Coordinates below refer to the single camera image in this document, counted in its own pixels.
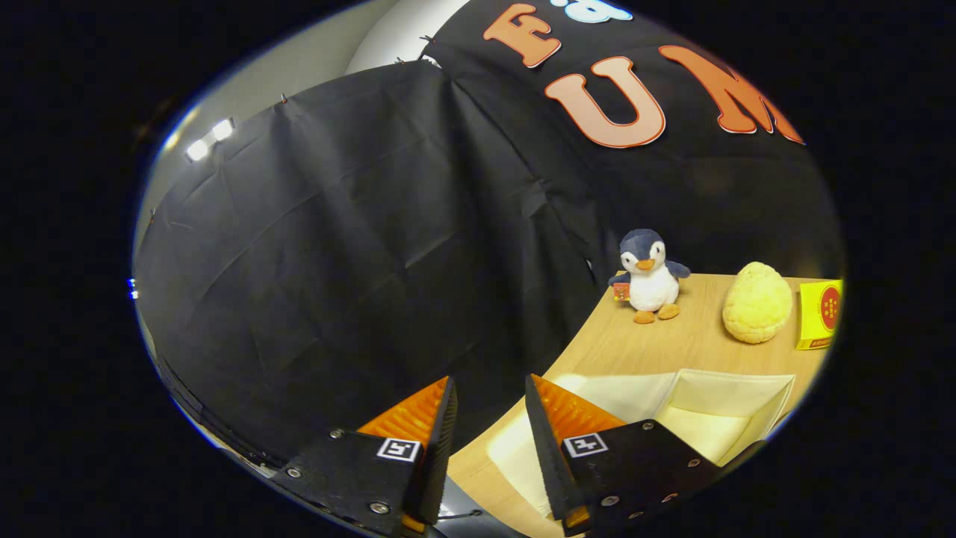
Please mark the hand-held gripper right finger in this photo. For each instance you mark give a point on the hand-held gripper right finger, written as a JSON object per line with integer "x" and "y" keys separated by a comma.
{"x": 545, "y": 456}

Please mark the yellow book with red circle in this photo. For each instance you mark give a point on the yellow book with red circle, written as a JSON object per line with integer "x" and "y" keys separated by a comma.
{"x": 814, "y": 314}

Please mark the yellow round plush ball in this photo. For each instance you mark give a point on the yellow round plush ball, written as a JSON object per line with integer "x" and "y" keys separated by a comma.
{"x": 758, "y": 302}

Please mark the cream fabric storage box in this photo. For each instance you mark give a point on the cream fabric storage box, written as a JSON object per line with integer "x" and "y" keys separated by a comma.
{"x": 717, "y": 418}

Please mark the ceiling light panel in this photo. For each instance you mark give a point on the ceiling light panel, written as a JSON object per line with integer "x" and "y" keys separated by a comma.
{"x": 222, "y": 130}
{"x": 198, "y": 150}

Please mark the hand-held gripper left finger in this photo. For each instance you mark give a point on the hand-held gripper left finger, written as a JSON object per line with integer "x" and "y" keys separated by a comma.
{"x": 437, "y": 456}

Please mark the penguin plush toy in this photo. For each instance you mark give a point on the penguin plush toy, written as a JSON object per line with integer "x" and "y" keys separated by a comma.
{"x": 653, "y": 288}

